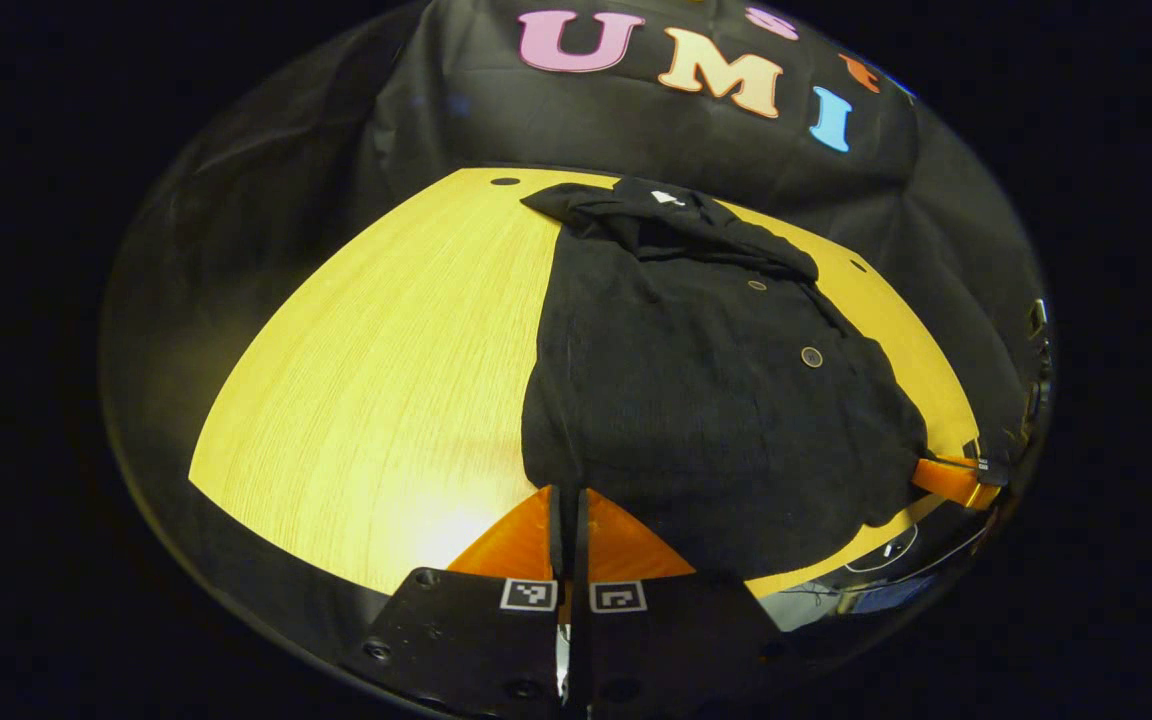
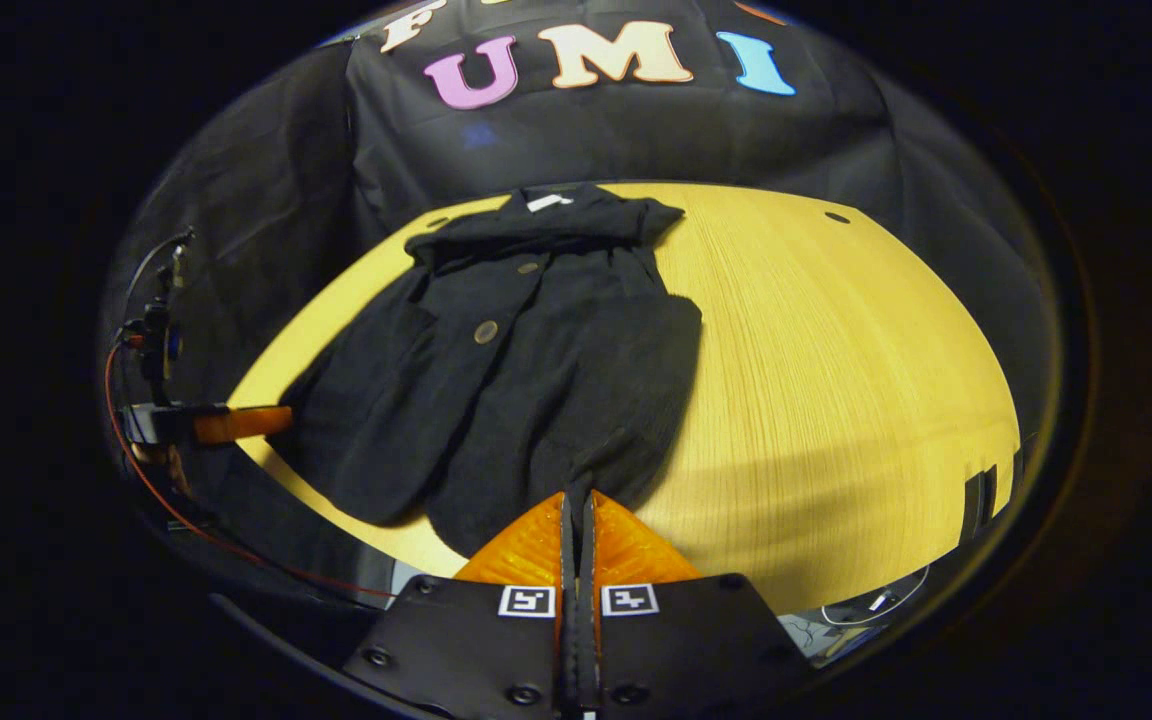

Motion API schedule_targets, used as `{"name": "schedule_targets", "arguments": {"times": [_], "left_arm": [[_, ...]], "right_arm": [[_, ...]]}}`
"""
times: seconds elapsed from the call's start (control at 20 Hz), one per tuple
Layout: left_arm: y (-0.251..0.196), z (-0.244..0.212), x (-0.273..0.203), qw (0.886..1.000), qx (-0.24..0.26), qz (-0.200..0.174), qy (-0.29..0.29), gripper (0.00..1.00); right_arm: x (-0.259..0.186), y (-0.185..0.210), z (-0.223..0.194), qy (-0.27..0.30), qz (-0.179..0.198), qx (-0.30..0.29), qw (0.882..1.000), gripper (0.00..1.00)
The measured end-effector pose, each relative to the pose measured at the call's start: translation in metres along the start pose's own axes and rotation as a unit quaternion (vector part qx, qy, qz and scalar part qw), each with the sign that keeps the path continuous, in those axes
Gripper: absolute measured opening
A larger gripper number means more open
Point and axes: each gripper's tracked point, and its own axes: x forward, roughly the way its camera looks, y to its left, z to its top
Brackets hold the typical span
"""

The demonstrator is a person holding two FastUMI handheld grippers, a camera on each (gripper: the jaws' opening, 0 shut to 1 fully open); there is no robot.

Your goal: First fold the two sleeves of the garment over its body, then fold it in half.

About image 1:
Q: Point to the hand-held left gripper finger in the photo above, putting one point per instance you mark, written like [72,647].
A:
[557,540]
[581,540]

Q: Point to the black buttoned garment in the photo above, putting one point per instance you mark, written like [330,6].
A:
[696,420]

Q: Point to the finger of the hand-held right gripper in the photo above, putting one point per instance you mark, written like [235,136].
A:
[951,480]

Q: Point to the black backdrop cloth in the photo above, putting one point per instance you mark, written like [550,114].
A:
[336,150]

